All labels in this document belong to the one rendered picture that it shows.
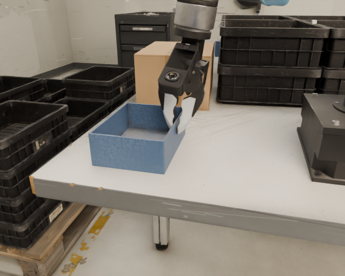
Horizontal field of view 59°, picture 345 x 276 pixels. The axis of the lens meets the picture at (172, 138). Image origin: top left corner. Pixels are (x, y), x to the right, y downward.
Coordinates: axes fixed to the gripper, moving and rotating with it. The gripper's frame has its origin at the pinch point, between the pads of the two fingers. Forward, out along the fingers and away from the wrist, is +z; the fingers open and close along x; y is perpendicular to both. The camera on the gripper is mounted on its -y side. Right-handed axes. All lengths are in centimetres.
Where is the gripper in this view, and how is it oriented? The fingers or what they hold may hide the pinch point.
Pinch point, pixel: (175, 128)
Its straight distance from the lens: 64.7
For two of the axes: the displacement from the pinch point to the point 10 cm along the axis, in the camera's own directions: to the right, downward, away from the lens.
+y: 2.8, -3.9, 8.8
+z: -1.3, 8.9, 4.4
